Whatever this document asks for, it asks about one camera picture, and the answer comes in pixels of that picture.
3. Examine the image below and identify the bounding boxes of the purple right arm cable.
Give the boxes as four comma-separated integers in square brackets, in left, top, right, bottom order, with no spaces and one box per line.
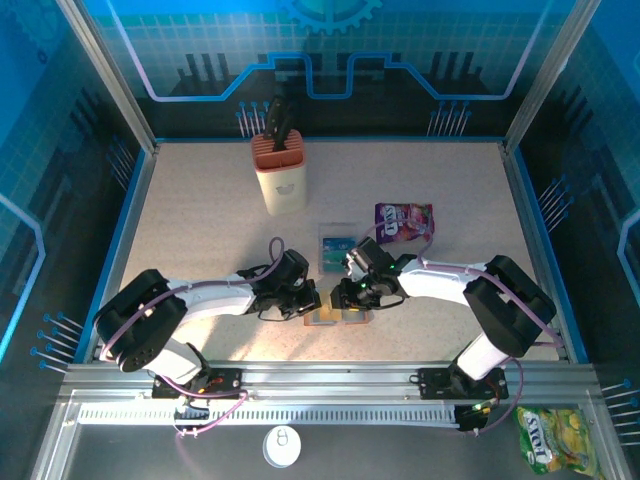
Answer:
[349,222,566,439]

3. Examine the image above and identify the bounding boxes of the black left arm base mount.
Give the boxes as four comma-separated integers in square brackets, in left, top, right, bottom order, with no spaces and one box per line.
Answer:
[151,367,245,401]

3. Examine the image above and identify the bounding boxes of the orange tray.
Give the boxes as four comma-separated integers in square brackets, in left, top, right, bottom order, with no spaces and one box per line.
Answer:
[303,307,374,327]

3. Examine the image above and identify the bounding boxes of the white slotted cable duct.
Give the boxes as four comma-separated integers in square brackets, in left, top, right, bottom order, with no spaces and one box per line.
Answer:
[74,402,461,426]

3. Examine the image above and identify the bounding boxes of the aluminium frame rail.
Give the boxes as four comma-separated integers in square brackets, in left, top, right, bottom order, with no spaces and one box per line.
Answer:
[57,359,601,404]

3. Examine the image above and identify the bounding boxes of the aluminium side rail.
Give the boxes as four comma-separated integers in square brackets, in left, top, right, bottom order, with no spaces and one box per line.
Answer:
[92,143,160,362]
[501,142,571,362]

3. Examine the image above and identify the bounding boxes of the purple Fox's candy bag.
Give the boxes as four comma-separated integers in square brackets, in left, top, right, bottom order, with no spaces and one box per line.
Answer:
[373,201,436,246]

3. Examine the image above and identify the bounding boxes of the green yellow Fox's candy bag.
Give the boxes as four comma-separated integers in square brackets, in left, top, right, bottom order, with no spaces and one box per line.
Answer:
[514,405,601,476]

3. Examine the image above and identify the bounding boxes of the cream knife block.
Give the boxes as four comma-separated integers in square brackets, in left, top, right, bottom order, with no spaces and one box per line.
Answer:
[249,128,309,217]

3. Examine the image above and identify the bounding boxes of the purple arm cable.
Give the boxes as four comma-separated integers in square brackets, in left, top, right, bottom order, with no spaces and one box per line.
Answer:
[349,222,566,439]
[99,236,287,480]

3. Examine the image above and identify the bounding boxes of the yellow credit card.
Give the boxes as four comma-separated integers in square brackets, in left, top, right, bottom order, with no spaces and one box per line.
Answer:
[319,299,344,324]

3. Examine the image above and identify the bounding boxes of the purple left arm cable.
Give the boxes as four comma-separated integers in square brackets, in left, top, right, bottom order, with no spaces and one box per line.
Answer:
[99,236,287,480]

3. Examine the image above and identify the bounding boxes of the black handled knife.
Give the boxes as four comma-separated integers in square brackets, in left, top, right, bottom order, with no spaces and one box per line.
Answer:
[273,102,296,151]
[263,97,286,151]

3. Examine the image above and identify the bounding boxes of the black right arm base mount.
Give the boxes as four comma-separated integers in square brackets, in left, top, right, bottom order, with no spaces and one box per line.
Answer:
[409,367,510,434]

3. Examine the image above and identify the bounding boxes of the aluminium frame post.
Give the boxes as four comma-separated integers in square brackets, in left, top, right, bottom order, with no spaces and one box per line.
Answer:
[501,0,605,154]
[55,0,161,154]

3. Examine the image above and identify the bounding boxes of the clear acrylic card tray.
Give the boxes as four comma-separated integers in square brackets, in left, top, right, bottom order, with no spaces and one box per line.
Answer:
[317,221,361,275]

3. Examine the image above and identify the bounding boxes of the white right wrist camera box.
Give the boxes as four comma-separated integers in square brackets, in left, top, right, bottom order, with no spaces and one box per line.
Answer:
[343,245,369,275]

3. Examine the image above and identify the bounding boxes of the teal credit card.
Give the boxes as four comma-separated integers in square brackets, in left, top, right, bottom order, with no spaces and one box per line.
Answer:
[322,249,351,274]

